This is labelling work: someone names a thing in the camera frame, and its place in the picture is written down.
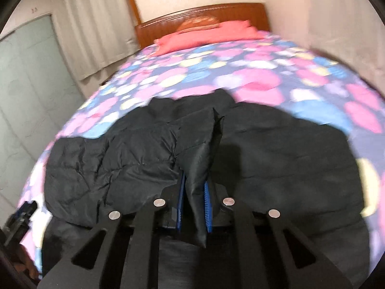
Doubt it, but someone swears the black puffer jacket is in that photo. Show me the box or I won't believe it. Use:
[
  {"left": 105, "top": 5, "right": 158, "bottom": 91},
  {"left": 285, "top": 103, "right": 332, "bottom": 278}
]
[{"left": 42, "top": 89, "right": 370, "bottom": 289}]

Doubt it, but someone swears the frosted glass door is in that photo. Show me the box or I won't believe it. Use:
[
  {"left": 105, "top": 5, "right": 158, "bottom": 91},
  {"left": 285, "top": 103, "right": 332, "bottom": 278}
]
[{"left": 0, "top": 15, "right": 86, "bottom": 205}]

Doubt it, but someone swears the polka-dot bed blanket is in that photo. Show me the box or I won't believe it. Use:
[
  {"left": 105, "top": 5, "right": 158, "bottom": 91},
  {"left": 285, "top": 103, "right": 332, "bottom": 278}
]
[{"left": 18, "top": 32, "right": 385, "bottom": 277}]

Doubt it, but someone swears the wooden door frame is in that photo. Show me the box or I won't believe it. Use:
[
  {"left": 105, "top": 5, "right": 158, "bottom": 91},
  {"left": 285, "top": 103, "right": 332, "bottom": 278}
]
[{"left": 122, "top": 0, "right": 142, "bottom": 26}]

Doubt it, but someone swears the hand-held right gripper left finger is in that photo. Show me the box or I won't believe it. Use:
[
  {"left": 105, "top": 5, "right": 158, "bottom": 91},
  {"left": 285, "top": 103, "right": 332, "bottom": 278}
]
[{"left": 38, "top": 171, "right": 186, "bottom": 289}]

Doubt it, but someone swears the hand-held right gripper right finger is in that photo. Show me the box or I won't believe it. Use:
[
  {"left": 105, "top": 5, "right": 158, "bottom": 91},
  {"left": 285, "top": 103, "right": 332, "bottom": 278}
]
[{"left": 204, "top": 181, "right": 354, "bottom": 289}]

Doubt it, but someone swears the cream curtain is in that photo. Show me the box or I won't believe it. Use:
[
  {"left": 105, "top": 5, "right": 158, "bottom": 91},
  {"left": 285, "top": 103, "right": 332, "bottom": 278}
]
[{"left": 51, "top": 0, "right": 140, "bottom": 82}]

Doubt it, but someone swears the wooden headboard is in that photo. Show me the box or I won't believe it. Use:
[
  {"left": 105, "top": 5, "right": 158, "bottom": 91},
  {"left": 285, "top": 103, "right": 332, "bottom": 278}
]
[{"left": 135, "top": 2, "right": 270, "bottom": 49}]

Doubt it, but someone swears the red pillow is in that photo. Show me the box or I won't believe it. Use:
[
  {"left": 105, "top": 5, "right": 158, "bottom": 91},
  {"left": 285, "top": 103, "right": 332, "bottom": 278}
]
[{"left": 153, "top": 20, "right": 265, "bottom": 56}]

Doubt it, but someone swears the brown cushion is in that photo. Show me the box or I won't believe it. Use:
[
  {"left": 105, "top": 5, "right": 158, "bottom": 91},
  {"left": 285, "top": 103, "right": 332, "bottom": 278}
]
[{"left": 176, "top": 16, "right": 221, "bottom": 32}]

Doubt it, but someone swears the person's left hand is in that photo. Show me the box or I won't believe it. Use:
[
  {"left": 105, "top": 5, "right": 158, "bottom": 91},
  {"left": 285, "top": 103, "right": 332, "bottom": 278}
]
[{"left": 12, "top": 244, "right": 39, "bottom": 280}]

